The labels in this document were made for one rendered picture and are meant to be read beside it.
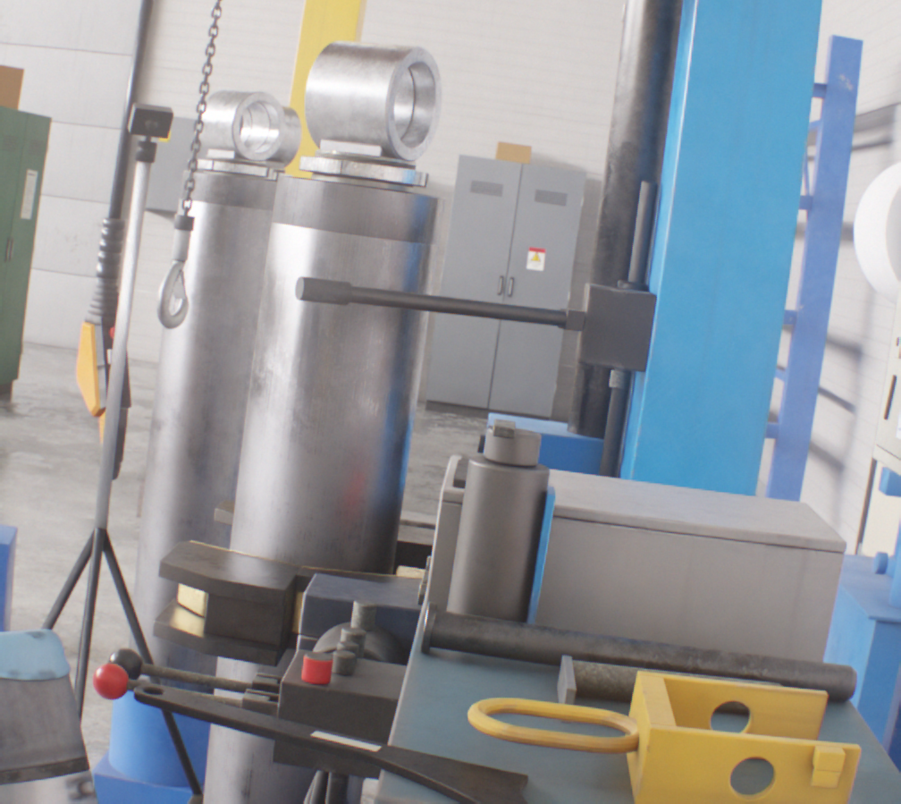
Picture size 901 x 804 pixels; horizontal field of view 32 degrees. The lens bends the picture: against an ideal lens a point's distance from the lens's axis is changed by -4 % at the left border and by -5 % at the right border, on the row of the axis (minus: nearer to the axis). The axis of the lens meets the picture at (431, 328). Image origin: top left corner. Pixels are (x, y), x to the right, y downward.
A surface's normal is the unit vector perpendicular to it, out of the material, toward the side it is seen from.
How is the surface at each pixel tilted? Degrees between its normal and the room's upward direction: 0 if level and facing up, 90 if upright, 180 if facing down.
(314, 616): 90
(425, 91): 115
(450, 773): 0
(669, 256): 90
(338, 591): 0
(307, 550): 90
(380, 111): 104
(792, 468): 90
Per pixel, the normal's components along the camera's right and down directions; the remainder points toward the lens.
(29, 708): 0.40, -0.25
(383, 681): 0.14, -0.99
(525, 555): 0.61, 0.14
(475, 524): -0.59, -0.03
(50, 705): 0.65, -0.27
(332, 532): 0.24, 0.10
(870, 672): -0.05, 0.06
